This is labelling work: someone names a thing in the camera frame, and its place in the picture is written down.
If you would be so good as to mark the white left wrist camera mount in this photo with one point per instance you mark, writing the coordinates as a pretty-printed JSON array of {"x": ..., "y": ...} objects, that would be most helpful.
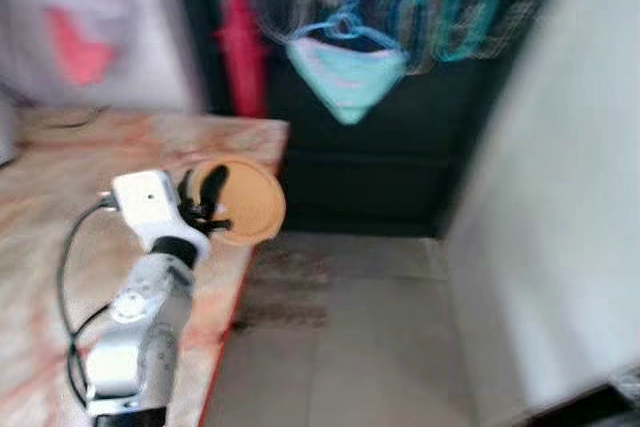
[{"x": 145, "y": 202}]

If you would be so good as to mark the jar with brown lid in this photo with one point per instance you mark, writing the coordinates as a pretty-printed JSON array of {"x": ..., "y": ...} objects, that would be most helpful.
[{"x": 252, "y": 202}]

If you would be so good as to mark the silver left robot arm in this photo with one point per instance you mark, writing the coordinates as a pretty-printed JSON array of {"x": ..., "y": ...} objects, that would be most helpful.
[{"x": 140, "y": 332}]

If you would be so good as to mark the white cloth with red patch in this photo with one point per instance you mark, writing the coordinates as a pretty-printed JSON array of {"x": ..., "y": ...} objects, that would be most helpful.
[{"x": 80, "y": 47}]

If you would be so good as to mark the white fridge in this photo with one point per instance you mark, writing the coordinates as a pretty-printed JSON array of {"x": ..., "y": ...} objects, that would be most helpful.
[{"x": 545, "y": 197}]

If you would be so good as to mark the black door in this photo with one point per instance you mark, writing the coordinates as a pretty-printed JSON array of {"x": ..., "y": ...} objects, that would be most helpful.
[{"x": 400, "y": 167}]

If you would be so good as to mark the cyan cloth on hanger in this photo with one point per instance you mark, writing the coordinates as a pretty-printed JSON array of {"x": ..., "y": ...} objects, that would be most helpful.
[{"x": 348, "y": 77}]

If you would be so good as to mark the red hanging item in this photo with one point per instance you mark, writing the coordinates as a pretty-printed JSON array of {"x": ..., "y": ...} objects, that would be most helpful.
[{"x": 241, "y": 42}]

